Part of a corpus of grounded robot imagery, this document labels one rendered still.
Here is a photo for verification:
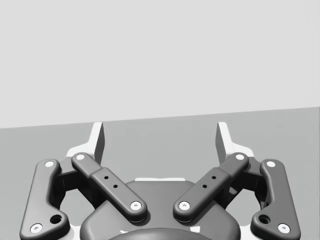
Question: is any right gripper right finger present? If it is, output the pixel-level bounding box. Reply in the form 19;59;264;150
172;121;302;240

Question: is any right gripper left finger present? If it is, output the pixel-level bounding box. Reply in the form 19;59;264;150
19;121;148;240

